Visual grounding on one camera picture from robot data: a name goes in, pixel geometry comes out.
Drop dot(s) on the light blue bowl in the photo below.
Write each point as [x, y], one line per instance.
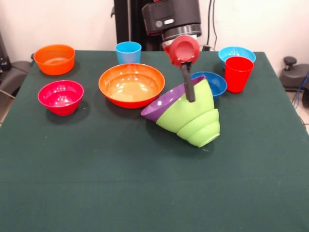
[236, 52]

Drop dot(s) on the dark green tablecloth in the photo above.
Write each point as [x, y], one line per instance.
[154, 193]

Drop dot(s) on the deep orange bowl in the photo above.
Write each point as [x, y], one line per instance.
[54, 61]

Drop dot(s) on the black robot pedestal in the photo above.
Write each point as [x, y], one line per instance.
[130, 24]

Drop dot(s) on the grey machine base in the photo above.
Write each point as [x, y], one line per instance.
[293, 75]
[14, 77]

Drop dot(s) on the red cup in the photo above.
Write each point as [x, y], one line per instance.
[237, 75]

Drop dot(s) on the purple bowl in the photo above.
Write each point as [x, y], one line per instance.
[159, 106]

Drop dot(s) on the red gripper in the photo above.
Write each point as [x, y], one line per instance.
[184, 49]

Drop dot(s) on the light blue cup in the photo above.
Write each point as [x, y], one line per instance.
[128, 54]

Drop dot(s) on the wide orange bowl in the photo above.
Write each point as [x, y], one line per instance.
[131, 88]

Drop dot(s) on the large green bowl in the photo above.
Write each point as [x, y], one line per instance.
[193, 108]

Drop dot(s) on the dark blue bowl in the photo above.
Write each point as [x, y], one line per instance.
[218, 84]

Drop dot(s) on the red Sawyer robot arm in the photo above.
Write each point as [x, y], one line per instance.
[173, 17]

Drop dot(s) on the magenta bowl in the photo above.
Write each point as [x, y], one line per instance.
[60, 99]

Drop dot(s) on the small green bowl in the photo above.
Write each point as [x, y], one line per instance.
[202, 131]

